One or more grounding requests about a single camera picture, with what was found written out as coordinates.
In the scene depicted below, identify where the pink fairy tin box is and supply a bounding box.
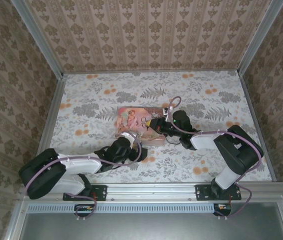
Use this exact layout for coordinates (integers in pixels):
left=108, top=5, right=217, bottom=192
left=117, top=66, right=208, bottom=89
left=115, top=106, right=167, bottom=148

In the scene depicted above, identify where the floral table cover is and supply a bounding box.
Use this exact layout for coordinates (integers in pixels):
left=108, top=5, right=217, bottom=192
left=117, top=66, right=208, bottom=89
left=40, top=72, right=274, bottom=185

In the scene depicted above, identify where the grey metal sheet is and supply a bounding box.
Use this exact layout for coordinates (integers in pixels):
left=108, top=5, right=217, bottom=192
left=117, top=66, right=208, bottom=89
left=21, top=212, right=283, bottom=240

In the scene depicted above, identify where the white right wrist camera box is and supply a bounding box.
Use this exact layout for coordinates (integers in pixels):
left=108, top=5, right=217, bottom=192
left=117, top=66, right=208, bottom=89
left=162, top=106, right=174, bottom=118

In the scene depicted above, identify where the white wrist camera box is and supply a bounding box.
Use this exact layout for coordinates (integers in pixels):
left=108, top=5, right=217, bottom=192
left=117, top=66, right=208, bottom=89
left=120, top=132, right=136, bottom=147
left=162, top=106, right=174, bottom=118

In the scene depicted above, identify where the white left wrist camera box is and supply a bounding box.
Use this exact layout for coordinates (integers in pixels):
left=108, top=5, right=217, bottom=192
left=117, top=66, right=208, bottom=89
left=120, top=132, right=136, bottom=147

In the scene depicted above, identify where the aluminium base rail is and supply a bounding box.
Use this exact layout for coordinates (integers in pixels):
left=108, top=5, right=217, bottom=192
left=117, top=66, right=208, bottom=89
left=18, top=181, right=283, bottom=202

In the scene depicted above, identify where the aluminium rear rail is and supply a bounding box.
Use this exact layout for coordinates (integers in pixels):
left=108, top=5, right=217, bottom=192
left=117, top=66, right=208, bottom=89
left=62, top=70, right=241, bottom=75

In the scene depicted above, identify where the white slotted cable duct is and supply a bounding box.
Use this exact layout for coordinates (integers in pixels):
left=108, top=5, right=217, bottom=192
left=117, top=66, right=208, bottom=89
left=27, top=202, right=232, bottom=214

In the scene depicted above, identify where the small connector with wires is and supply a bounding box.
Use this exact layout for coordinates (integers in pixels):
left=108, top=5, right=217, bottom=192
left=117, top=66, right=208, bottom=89
left=75, top=204, right=94, bottom=212
left=215, top=203, right=232, bottom=212

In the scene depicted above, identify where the aluminium side rail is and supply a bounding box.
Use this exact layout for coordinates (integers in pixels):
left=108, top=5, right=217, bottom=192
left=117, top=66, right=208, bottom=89
left=28, top=74, right=67, bottom=186
left=238, top=71, right=277, bottom=182

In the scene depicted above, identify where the aluminium frame post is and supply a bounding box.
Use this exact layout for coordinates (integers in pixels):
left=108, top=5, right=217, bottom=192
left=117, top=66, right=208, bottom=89
left=12, top=0, right=65, bottom=78
left=238, top=0, right=281, bottom=76

